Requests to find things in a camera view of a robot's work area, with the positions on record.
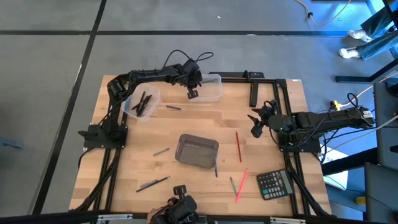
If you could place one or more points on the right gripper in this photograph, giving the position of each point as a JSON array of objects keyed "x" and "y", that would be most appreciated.
[{"x": 266, "y": 112}]

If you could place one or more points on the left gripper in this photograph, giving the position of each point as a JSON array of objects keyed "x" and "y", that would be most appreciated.
[{"x": 190, "y": 76}]

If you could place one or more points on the red pencil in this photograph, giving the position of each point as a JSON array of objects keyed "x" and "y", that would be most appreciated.
[{"x": 238, "y": 146}]

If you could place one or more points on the black pencil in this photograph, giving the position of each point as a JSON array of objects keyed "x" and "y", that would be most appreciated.
[
  {"x": 163, "y": 180},
  {"x": 139, "y": 102}
]

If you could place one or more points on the blue pen with print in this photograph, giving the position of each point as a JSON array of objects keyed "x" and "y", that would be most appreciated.
[{"x": 215, "y": 170}]

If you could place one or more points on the bright pink pencil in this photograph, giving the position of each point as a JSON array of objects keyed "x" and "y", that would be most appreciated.
[{"x": 242, "y": 185}]

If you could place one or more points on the grey pen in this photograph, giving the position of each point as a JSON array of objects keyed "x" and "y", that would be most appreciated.
[{"x": 233, "y": 185}]

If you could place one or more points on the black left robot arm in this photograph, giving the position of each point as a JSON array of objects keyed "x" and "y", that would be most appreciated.
[{"x": 146, "y": 76}]

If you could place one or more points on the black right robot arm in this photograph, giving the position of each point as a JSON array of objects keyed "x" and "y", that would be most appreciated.
[{"x": 326, "y": 119}]

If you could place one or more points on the clear plastic bin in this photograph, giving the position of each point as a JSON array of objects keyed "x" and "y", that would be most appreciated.
[
  {"x": 213, "y": 93},
  {"x": 152, "y": 96}
]

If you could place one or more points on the dark blue pen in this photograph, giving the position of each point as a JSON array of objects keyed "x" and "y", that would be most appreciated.
[{"x": 173, "y": 107}]

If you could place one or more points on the black pen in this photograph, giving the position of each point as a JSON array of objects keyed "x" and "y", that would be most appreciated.
[
  {"x": 147, "y": 103},
  {"x": 143, "y": 106}
]

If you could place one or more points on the grey translucent plastic bin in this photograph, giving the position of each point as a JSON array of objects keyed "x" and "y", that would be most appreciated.
[{"x": 196, "y": 152}]

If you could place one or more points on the black calculator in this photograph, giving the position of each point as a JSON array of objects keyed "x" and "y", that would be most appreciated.
[{"x": 275, "y": 185}]

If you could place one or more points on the grey pencil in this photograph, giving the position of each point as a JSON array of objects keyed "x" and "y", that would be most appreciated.
[{"x": 161, "y": 152}]

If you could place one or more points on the black desk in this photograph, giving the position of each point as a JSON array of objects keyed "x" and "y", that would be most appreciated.
[{"x": 351, "y": 79}]

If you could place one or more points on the white paper sheet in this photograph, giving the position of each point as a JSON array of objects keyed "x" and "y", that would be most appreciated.
[{"x": 337, "y": 179}]

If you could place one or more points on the side desk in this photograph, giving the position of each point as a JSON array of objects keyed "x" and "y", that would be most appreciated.
[{"x": 387, "y": 140}]

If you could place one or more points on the small yellow object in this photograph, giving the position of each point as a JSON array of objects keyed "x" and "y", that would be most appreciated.
[{"x": 360, "y": 200}]

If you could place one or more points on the person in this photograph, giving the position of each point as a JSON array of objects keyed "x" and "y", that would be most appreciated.
[{"x": 376, "y": 46}]

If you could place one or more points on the silver aluminium bracket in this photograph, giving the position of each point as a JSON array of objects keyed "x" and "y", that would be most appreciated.
[
  {"x": 287, "y": 220},
  {"x": 115, "y": 217}
]

